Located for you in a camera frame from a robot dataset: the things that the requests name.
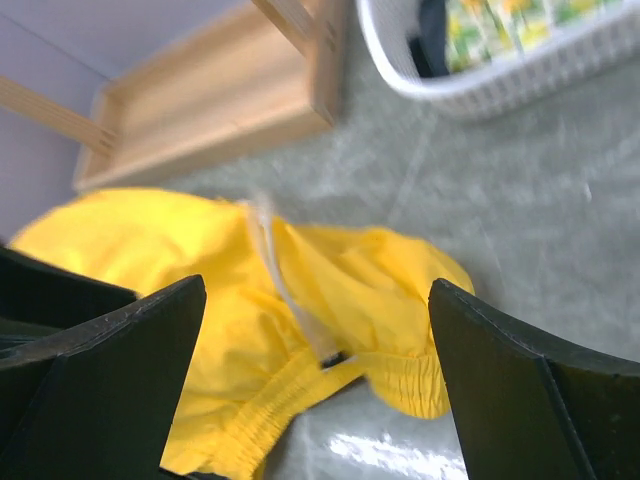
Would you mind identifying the yellow shorts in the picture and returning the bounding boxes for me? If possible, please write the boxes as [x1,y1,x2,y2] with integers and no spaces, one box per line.
[11,188,472,479]

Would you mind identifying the white perforated plastic basket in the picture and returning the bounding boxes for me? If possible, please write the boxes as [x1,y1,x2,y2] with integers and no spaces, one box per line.
[356,1,639,120]

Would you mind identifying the lemon print cloth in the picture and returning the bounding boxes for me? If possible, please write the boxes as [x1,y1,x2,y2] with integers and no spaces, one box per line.
[445,0,622,73]

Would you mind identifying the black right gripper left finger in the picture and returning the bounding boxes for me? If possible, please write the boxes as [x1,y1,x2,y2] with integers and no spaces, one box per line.
[1,275,206,479]

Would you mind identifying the dark navy folded cloth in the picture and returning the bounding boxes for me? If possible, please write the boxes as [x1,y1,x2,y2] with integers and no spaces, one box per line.
[408,0,449,79]

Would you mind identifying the wooden hanger rack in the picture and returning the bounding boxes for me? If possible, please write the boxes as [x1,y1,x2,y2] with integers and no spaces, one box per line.
[1,1,349,192]

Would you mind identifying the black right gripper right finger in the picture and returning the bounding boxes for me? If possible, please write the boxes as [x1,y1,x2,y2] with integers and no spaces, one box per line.
[428,279,639,479]

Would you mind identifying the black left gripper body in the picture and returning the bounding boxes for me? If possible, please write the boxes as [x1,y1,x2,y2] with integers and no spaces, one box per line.
[1,246,137,350]

